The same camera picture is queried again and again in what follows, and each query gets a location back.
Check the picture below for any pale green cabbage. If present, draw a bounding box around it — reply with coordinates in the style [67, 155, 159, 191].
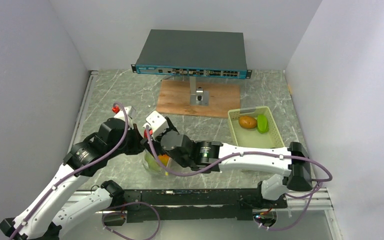
[143, 152, 162, 173]

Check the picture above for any clear zip top bag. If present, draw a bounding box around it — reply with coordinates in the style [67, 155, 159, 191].
[142, 149, 172, 176]

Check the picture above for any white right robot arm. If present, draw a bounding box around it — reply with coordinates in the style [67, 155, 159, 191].
[143, 115, 313, 208]

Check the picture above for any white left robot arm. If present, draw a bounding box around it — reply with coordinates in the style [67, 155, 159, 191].
[0, 116, 144, 240]

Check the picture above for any brown wooden board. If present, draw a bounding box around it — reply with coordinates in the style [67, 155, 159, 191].
[156, 80, 241, 118]

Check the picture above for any silver metal stand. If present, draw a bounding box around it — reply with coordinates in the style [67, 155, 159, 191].
[189, 76, 210, 107]

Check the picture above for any pale green perforated basket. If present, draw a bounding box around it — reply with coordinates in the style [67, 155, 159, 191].
[227, 106, 285, 149]

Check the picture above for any brown potato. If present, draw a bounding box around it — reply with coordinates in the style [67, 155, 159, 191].
[238, 115, 258, 129]

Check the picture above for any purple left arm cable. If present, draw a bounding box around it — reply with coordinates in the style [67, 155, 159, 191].
[8, 101, 129, 240]

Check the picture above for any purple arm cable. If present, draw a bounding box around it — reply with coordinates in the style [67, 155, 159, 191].
[8, 101, 129, 240]
[144, 124, 334, 232]

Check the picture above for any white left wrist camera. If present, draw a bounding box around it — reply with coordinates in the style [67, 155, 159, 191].
[112, 103, 137, 129]

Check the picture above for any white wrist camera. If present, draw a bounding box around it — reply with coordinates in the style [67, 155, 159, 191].
[112, 103, 137, 129]
[143, 110, 169, 140]

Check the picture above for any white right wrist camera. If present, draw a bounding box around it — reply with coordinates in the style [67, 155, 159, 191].
[143, 110, 169, 140]

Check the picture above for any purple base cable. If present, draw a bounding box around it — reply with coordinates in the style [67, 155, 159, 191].
[101, 200, 161, 240]

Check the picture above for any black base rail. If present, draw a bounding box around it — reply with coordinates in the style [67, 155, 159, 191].
[103, 188, 329, 227]

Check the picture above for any blue grey network switch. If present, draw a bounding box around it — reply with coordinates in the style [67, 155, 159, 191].
[131, 29, 252, 79]

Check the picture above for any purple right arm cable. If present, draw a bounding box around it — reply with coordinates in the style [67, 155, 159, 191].
[144, 124, 334, 232]

